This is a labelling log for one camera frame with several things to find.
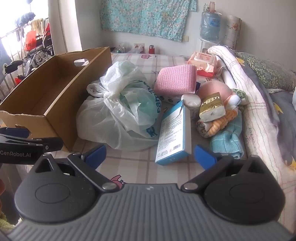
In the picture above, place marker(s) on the brown cardboard box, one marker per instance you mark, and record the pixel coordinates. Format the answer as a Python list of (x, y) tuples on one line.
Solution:
[(57, 76)]

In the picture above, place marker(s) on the metal frame with black pad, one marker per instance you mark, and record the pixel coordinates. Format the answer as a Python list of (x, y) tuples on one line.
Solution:
[(12, 66)]

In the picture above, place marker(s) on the yellow hanging cloth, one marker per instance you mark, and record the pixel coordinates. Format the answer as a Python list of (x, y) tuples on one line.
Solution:
[(37, 23)]

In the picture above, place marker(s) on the orange white striped towel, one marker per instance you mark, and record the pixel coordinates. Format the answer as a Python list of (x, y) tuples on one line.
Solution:
[(217, 125)]

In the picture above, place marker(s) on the wheelchair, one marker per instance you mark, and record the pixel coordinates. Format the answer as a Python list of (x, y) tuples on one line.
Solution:
[(39, 55)]

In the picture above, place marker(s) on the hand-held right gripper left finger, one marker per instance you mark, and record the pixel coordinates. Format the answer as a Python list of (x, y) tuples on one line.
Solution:
[(96, 153)]

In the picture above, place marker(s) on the green white cloth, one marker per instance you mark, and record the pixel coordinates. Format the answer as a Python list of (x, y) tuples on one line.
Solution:
[(240, 97)]

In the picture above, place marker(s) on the checked bed sheet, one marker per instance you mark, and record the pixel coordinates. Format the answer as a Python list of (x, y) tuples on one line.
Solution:
[(138, 162)]

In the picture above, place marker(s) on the grey duvet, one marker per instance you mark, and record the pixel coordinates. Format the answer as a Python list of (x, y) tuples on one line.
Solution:
[(284, 111)]

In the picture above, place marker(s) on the red thermos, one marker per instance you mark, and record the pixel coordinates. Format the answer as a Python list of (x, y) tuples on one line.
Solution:
[(151, 49)]

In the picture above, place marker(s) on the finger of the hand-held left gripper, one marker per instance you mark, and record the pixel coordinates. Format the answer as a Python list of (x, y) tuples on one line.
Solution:
[(13, 132), (53, 143)]

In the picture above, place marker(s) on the gold tissue pack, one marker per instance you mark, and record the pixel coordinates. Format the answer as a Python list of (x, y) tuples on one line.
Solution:
[(211, 106)]

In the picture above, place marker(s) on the blue water bottle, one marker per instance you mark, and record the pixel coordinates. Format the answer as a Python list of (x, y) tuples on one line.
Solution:
[(210, 25)]

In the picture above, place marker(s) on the dark blue hanging clothes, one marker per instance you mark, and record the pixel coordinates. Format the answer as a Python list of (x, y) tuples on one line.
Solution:
[(24, 18)]

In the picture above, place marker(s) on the white water dispenser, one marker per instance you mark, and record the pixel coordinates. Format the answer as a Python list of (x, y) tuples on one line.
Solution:
[(205, 46)]

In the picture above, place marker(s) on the red plastic bag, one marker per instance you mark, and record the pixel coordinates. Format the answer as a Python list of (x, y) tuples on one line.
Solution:
[(30, 40)]

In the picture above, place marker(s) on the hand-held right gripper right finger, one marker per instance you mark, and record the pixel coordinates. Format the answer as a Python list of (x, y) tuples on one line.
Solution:
[(205, 157)]

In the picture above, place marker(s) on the beige wall switch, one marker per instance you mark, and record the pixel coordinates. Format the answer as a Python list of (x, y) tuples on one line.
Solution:
[(185, 38)]

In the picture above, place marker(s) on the pink plush toy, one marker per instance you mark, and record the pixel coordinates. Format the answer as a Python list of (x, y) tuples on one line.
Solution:
[(215, 89)]

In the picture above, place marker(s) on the pink knitted cloth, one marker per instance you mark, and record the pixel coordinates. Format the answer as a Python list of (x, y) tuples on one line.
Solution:
[(175, 78)]

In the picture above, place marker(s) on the blue white box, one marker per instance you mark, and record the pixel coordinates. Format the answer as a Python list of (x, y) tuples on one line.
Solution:
[(173, 134)]

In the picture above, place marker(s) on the light blue towel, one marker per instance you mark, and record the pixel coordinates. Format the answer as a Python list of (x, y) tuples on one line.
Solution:
[(225, 143)]

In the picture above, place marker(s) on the white plastic bag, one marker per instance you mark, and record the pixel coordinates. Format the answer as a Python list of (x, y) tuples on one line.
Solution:
[(111, 111)]

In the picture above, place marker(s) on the red wet wipes pack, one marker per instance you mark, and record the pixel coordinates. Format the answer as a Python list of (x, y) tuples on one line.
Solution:
[(203, 60)]

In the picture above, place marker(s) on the green floral pillow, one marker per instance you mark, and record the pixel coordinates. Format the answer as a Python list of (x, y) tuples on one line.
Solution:
[(266, 67)]

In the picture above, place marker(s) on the patterned mat roll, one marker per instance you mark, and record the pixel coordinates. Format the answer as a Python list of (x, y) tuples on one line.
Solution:
[(232, 32)]

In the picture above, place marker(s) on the teal floral wall cloth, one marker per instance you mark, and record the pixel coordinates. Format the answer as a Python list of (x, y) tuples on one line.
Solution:
[(148, 16)]

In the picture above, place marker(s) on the white quilt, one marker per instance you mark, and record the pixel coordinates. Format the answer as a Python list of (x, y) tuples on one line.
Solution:
[(252, 92)]

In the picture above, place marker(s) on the white wipes pack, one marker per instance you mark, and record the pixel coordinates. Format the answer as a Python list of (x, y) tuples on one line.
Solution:
[(190, 100)]

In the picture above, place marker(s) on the clear plastic bag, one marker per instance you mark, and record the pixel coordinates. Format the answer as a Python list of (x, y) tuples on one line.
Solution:
[(135, 49)]

